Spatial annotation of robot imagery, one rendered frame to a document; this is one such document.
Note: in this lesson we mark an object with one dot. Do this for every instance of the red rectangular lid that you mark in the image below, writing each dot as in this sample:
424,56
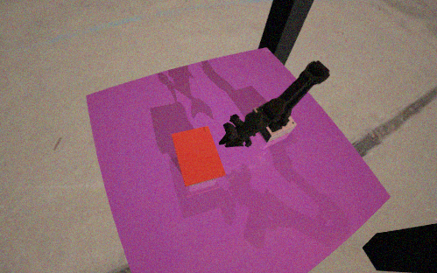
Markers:
198,157

